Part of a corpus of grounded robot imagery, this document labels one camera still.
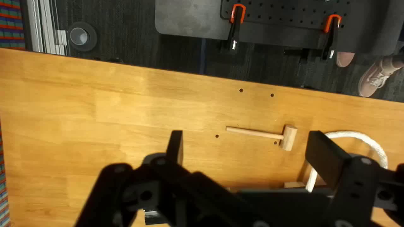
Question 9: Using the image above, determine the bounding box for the orange black clamp left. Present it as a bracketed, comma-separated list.
[227, 2, 246, 51]

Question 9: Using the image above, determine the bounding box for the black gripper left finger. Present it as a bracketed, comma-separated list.
[165, 129, 183, 163]

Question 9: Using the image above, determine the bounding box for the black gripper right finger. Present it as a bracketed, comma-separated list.
[306, 131, 350, 189]

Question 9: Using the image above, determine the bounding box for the grey shoe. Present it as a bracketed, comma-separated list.
[357, 56, 404, 97]

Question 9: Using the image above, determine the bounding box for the orange black clamp right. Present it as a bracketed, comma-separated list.
[323, 13, 342, 59]

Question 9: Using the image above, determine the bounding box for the white rope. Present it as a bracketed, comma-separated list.
[304, 129, 390, 192]

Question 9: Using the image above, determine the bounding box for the orange black clamp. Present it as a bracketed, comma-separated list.
[227, 2, 246, 51]
[323, 13, 342, 59]

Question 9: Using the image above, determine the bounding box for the wooden mallet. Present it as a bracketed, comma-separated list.
[226, 124, 298, 151]

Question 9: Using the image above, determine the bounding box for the black perforated board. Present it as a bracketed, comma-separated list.
[220, 0, 352, 29]

